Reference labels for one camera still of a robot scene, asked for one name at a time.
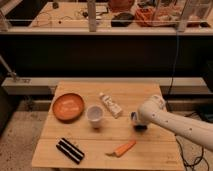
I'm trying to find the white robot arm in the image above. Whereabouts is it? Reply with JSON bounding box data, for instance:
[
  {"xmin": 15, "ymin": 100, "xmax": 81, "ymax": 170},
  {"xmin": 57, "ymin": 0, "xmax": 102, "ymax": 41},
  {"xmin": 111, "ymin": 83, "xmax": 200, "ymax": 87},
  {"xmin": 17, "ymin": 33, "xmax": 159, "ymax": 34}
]
[{"xmin": 131, "ymin": 95, "xmax": 213, "ymax": 152}]

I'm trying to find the white tube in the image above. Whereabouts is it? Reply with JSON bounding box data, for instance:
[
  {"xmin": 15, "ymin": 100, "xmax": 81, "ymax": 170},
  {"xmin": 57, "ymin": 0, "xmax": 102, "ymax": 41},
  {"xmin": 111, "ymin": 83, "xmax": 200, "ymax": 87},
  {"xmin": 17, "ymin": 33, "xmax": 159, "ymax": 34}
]
[{"xmin": 99, "ymin": 93, "xmax": 122, "ymax": 118}]

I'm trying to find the orange toy carrot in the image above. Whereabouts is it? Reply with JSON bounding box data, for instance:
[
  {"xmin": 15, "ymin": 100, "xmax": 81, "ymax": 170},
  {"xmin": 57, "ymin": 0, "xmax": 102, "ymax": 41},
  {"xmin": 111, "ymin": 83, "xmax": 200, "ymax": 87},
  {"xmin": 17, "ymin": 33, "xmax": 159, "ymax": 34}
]
[{"xmin": 107, "ymin": 140, "xmax": 136, "ymax": 157}]

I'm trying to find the white cup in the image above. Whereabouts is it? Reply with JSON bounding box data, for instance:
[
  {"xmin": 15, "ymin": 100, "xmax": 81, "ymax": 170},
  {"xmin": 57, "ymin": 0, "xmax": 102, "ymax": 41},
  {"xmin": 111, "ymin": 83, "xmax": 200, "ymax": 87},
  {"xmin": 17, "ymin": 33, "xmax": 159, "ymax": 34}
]
[{"xmin": 86, "ymin": 105, "xmax": 103, "ymax": 129}]

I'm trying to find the orange plate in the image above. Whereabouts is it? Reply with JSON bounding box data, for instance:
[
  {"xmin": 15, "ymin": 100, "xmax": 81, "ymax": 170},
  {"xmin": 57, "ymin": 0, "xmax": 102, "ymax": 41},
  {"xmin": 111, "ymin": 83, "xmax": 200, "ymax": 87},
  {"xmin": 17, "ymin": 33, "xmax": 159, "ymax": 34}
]
[{"xmin": 52, "ymin": 93, "xmax": 84, "ymax": 121}]

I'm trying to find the black white striped box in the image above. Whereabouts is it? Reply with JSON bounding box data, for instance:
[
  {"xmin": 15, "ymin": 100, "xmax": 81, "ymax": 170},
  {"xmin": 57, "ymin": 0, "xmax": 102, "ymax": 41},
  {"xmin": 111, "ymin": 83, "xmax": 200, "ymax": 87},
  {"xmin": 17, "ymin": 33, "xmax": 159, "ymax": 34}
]
[{"xmin": 56, "ymin": 138, "xmax": 85, "ymax": 164}]

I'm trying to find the black pouch on bench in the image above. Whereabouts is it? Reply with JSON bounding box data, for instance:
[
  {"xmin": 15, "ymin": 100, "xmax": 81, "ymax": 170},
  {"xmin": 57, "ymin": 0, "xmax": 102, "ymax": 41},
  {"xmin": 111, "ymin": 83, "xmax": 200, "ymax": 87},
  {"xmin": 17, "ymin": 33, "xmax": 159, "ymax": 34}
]
[{"xmin": 111, "ymin": 12, "xmax": 134, "ymax": 27}]

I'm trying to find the orange crate on bench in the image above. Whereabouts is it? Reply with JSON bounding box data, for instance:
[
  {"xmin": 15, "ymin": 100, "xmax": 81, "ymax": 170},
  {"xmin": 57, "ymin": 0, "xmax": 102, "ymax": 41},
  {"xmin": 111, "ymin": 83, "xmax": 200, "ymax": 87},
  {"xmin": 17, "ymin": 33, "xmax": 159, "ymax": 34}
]
[{"xmin": 135, "ymin": 8, "xmax": 173, "ymax": 27}]

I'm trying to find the wooden background workbench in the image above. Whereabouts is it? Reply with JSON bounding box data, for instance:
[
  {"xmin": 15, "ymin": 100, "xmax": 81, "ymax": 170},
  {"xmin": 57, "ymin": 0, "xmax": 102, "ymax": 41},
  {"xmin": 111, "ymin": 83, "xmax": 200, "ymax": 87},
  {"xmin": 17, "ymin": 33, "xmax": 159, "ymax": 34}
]
[{"xmin": 0, "ymin": 0, "xmax": 213, "ymax": 36}]

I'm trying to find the black floor cable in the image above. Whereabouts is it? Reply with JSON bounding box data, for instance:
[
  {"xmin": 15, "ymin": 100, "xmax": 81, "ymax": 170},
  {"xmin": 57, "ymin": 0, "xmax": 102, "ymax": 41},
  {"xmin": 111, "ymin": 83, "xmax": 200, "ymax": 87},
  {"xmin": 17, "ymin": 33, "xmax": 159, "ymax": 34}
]
[{"xmin": 174, "ymin": 109, "xmax": 211, "ymax": 171}]

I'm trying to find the blue hanging cable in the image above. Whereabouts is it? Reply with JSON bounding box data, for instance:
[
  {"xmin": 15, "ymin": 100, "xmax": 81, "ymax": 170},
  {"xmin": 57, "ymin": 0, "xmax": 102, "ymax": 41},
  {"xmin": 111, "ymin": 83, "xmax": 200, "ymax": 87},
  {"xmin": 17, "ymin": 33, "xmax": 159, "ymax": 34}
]
[{"xmin": 166, "ymin": 31, "xmax": 180, "ymax": 97}]

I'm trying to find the metal clamp bracket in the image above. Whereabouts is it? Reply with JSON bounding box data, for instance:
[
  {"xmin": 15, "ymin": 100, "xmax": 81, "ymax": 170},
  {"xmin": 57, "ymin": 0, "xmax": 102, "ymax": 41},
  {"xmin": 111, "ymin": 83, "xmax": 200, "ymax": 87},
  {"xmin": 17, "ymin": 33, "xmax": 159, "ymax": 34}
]
[{"xmin": 0, "ymin": 55, "xmax": 30, "ymax": 84}]

